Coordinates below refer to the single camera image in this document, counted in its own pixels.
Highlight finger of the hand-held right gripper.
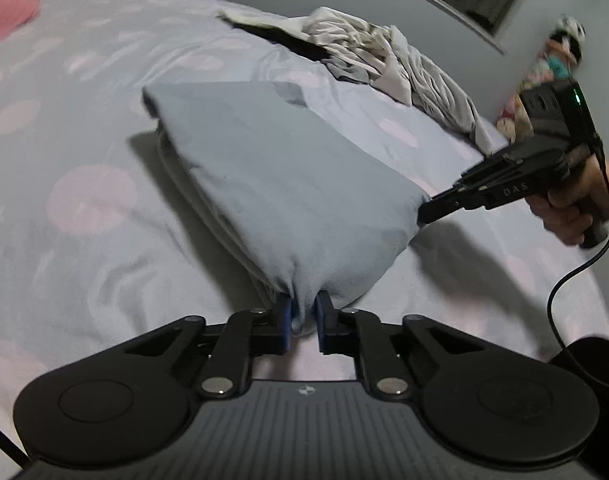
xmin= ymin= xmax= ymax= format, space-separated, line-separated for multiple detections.
xmin=417 ymin=185 xmax=488 ymax=226

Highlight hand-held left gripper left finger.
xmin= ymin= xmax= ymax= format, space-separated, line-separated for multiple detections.
xmin=92 ymin=295 xmax=292 ymax=397

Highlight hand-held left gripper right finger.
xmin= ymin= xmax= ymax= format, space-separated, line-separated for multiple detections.
xmin=317 ymin=290 xmax=530 ymax=396

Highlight grey-blue pants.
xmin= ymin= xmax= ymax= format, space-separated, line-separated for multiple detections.
xmin=142 ymin=80 xmax=432 ymax=337

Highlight person's right hand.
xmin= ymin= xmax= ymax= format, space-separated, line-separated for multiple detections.
xmin=528 ymin=156 xmax=609 ymax=247

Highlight colourful plush doll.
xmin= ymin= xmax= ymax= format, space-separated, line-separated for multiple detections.
xmin=497 ymin=45 xmax=570 ymax=143

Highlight light grey garment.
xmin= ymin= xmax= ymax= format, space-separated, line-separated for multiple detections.
xmin=384 ymin=25 xmax=510 ymax=157

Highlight panda plush toy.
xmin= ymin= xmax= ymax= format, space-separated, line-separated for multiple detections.
xmin=548 ymin=14 xmax=587 ymax=61

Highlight white crumpled garment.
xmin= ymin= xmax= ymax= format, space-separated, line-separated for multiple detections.
xmin=219 ymin=6 xmax=415 ymax=106

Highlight black garment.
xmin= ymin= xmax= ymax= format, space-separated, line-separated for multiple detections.
xmin=232 ymin=20 xmax=330 ymax=61

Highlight person's black-clothed leg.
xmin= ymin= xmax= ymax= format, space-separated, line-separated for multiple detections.
xmin=549 ymin=336 xmax=609 ymax=480

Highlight bed with polka dot sheet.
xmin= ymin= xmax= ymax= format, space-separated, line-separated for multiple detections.
xmin=0 ymin=0 xmax=609 ymax=441

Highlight black cable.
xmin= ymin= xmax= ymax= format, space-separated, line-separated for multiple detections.
xmin=0 ymin=417 xmax=32 ymax=467
xmin=547 ymin=132 xmax=609 ymax=392

